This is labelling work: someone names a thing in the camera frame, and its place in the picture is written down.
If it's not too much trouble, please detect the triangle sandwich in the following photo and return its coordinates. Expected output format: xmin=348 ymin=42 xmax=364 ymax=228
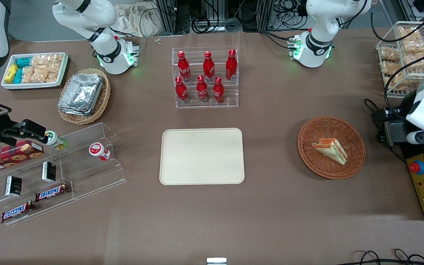
xmin=312 ymin=138 xmax=348 ymax=166

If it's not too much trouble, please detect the white rectangular snack tray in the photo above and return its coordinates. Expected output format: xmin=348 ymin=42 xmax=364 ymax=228
xmin=1 ymin=52 xmax=70 ymax=91

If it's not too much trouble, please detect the oval tan wicker basket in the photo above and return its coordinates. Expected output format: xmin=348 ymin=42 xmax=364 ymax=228
xmin=57 ymin=68 xmax=112 ymax=125

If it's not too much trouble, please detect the round brown wicker basket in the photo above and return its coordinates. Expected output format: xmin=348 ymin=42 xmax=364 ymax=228
xmin=297 ymin=116 xmax=366 ymax=180

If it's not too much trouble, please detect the beige plastic tray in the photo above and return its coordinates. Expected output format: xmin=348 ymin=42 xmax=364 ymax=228
xmin=159 ymin=128 xmax=245 ymax=186

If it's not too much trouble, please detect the red tartan cookie box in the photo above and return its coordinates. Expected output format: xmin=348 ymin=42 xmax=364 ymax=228
xmin=0 ymin=140 xmax=45 ymax=176

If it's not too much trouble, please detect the small green-capped white bottle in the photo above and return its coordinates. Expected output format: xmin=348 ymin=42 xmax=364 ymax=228
xmin=44 ymin=131 xmax=68 ymax=150

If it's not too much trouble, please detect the small black box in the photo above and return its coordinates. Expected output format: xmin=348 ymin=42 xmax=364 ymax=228
xmin=42 ymin=161 xmax=57 ymax=184
xmin=4 ymin=176 xmax=23 ymax=197

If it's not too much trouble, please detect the black and grey control device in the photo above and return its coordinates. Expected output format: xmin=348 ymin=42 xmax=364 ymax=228
xmin=371 ymin=106 xmax=410 ymax=146

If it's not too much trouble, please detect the aluminium foil container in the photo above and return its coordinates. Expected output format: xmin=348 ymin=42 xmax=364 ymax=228
xmin=58 ymin=103 xmax=95 ymax=117
xmin=60 ymin=73 xmax=104 ymax=112

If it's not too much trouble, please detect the clear rice cracker bag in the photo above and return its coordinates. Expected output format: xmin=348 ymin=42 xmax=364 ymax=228
xmin=46 ymin=62 xmax=63 ymax=83
xmin=31 ymin=54 xmax=63 ymax=69
xmin=32 ymin=66 xmax=49 ymax=84
xmin=21 ymin=66 xmax=36 ymax=84

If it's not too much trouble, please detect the yellow snack packet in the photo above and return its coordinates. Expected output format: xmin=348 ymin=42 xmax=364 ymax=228
xmin=5 ymin=64 xmax=18 ymax=84

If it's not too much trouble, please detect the snickers chocolate bar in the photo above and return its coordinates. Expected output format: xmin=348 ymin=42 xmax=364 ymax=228
xmin=1 ymin=200 xmax=36 ymax=224
xmin=35 ymin=183 xmax=71 ymax=202

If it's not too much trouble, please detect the clear acrylic stepped shelf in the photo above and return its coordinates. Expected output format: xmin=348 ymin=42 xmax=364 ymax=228
xmin=0 ymin=122 xmax=127 ymax=226

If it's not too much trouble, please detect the small red-lidded white cup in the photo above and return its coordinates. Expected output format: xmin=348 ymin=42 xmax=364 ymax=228
xmin=89 ymin=142 xmax=112 ymax=161

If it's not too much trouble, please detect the white cloth bag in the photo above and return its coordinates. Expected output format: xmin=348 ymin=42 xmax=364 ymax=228
xmin=114 ymin=4 xmax=158 ymax=38

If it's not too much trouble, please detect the red cola bottle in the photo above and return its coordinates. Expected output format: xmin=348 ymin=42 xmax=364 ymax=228
xmin=175 ymin=76 xmax=189 ymax=104
xmin=196 ymin=75 xmax=210 ymax=103
xmin=212 ymin=76 xmax=225 ymax=105
xmin=177 ymin=50 xmax=192 ymax=82
xmin=202 ymin=50 xmax=216 ymax=82
xmin=225 ymin=49 xmax=238 ymax=82

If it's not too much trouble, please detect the clear acrylic bottle rack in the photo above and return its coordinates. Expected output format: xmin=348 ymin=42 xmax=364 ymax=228
xmin=172 ymin=46 xmax=240 ymax=109

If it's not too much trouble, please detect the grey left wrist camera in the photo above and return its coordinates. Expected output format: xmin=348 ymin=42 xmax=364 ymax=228
xmin=406 ymin=131 xmax=424 ymax=145

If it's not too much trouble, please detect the white wire basket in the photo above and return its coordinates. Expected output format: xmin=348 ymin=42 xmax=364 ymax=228
xmin=375 ymin=21 xmax=424 ymax=98

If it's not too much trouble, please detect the aluminium frame post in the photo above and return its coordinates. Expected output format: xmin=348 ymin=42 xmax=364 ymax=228
xmin=156 ymin=0 xmax=178 ymax=34

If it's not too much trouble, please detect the coiled black cable bundle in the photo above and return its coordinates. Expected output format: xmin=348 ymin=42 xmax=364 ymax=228
xmin=266 ymin=0 xmax=309 ymax=33
xmin=189 ymin=0 xmax=243 ymax=34

